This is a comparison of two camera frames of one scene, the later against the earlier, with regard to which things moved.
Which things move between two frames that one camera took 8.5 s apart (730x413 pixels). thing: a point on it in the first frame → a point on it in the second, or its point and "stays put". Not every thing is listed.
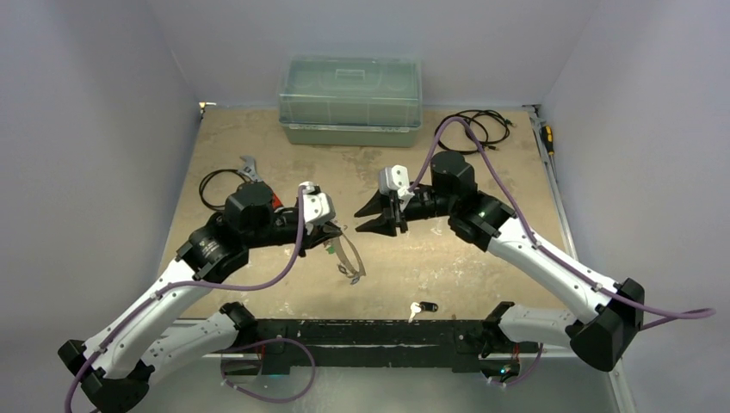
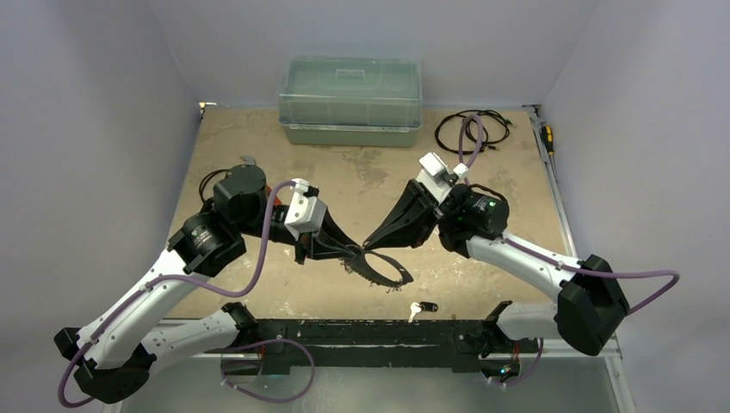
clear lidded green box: [350, 101] stays put
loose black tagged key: [424, 305] stays put
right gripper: [393, 212] → [426, 210]
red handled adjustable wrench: [250, 170] stays put
